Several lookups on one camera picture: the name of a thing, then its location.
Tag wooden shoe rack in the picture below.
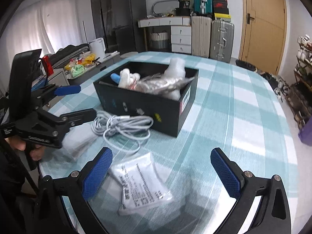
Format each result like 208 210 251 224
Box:
285 34 311 130

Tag white drawer desk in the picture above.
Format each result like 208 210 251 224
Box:
137 16 192 54

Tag striped laundry basket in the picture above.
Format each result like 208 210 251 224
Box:
150 31 169 49

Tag dark grey refrigerator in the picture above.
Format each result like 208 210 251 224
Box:
112 0 147 54

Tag white foam wrap piece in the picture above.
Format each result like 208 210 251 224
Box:
164 58 186 100

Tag purple bag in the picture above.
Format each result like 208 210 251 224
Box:
298 123 312 146

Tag white labelled pouch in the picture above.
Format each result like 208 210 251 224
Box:
108 153 174 215

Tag white laces adidas bag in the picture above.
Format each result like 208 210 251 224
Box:
131 74 195 95

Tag black waste bin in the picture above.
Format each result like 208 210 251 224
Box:
235 59 257 72

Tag white plush toy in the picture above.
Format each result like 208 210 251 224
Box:
110 68 141 89

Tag grey side cabinet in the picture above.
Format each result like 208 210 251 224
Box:
67 51 121 85

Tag stacked shoe boxes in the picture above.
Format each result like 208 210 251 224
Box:
213 0 232 22

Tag person's left hand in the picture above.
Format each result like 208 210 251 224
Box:
5 136 45 161

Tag silver suitcase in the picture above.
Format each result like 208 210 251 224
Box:
210 20 235 63

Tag beige suitcase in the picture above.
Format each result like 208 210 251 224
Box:
191 16 212 58

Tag yellow snack bag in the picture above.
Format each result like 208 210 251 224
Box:
64 53 96 71

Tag black storage box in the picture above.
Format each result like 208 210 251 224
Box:
94 61 199 137

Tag grey white cable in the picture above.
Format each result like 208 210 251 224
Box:
91 110 154 152

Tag wooden door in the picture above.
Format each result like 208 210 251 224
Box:
239 0 287 75

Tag red can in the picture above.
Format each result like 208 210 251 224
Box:
41 55 54 77

